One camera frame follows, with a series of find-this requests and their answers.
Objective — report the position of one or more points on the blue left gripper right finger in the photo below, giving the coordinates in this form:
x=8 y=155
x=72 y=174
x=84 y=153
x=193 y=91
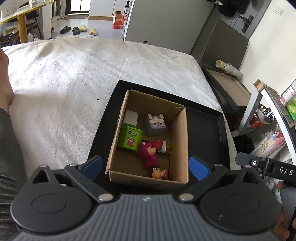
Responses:
x=199 y=168

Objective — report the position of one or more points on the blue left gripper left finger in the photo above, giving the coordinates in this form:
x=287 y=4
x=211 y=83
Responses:
x=92 y=167

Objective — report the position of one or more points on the brown cardboard box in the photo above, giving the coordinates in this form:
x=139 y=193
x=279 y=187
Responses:
x=125 y=167

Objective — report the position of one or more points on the pink dinosaur costume figurine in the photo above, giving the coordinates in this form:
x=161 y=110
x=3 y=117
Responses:
x=147 y=153

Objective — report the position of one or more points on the white power adapter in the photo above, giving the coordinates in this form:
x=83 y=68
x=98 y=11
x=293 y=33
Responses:
x=130 y=118

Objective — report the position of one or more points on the blue cube bunny toy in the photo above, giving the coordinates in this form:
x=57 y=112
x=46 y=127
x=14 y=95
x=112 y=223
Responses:
x=155 y=125

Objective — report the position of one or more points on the person right hand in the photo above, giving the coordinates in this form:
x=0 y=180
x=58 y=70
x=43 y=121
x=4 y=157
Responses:
x=279 y=228

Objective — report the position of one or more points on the black shallow tray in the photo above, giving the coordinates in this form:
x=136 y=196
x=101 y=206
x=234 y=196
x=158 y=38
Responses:
x=207 y=138

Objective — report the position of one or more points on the green monster toy box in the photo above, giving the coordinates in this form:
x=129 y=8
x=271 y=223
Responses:
x=129 y=138

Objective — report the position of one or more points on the person leg grey trousers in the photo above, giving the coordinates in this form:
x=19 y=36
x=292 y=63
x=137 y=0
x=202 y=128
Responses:
x=13 y=175

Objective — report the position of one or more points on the dark framed board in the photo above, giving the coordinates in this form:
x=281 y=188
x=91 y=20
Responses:
x=231 y=94

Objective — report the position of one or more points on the paper cup stack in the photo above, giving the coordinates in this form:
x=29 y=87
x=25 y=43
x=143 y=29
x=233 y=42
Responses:
x=228 y=68

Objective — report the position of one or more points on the person bare foot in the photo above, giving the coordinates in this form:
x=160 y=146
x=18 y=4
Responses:
x=6 y=91

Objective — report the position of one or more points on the beige slipper right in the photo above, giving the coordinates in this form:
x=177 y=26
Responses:
x=93 y=32

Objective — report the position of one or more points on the beige slipper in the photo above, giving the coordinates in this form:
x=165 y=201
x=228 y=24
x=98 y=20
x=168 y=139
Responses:
x=93 y=32
x=83 y=28

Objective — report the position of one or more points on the black slipper right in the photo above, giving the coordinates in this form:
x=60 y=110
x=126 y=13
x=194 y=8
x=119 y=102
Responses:
x=75 y=31

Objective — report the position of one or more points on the black slipper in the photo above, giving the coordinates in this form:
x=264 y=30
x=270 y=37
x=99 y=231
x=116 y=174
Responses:
x=75 y=31
x=65 y=29

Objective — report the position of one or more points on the beige slipper left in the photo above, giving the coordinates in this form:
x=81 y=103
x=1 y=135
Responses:
x=83 y=28

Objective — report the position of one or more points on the black slipper left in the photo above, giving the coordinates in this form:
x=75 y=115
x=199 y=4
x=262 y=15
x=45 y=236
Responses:
x=65 y=29

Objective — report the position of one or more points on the orange cardboard carton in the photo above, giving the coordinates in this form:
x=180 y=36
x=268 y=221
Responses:
x=118 y=20

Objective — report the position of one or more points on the wooden side table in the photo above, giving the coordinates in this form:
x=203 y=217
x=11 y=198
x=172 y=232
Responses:
x=20 y=14

